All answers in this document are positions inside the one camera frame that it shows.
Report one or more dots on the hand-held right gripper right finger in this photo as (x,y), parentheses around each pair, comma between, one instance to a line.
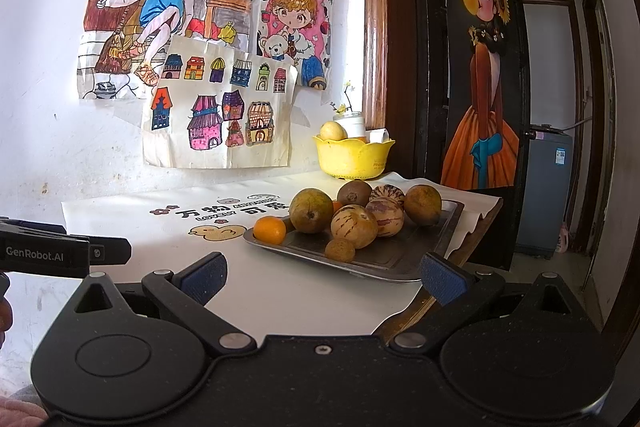
(442,279)

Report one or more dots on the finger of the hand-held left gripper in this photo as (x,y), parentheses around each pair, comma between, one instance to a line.
(112,252)
(35,228)

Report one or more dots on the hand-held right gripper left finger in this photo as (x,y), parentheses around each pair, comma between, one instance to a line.
(202,279)

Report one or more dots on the metal baking tray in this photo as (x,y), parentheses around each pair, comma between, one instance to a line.
(400,254)

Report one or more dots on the brown pear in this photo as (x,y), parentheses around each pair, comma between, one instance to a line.
(423,205)

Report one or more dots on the striped pepino melon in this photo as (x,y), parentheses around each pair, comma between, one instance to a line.
(354,228)
(387,193)
(387,219)

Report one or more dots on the orange tangerine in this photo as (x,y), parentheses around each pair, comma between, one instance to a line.
(269,229)

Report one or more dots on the brown kiwi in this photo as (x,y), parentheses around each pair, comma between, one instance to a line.
(354,193)

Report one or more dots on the small orange kumquat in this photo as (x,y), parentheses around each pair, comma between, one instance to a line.
(337,206)

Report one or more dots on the green-brown pear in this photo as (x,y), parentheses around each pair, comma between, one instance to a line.
(311,210)

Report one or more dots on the person's left hand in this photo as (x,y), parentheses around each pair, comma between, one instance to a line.
(5,324)

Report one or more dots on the white printed table mat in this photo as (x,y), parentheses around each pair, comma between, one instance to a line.
(200,217)

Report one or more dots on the small pink object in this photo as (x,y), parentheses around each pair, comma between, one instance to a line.
(562,239)

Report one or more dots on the grey appliance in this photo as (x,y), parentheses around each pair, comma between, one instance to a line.
(542,192)

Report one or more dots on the yellow plastic bowl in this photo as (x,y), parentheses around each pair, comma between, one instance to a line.
(350,159)

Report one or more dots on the white paper roll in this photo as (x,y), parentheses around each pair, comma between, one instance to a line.
(378,136)

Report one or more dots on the pink clothing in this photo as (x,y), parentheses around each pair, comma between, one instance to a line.
(20,412)

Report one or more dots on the orange dress door poster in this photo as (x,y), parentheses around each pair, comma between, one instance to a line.
(482,122)

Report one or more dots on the colourful houses drawing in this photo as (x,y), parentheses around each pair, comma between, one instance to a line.
(215,117)

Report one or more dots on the orange bottle cap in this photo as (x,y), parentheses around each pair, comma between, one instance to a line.
(359,139)

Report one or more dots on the white vase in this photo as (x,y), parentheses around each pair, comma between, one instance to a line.
(354,124)

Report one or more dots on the yellow pear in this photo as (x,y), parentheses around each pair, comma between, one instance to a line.
(333,131)

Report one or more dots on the yellow flower sprig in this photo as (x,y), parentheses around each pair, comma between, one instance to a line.
(345,99)

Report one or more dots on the dark door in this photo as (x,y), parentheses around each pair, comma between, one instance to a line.
(425,57)

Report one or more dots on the teddy bear cartoon drawing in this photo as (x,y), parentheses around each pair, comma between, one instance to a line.
(295,17)

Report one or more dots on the wooden door frame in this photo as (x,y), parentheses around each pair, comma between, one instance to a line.
(375,32)

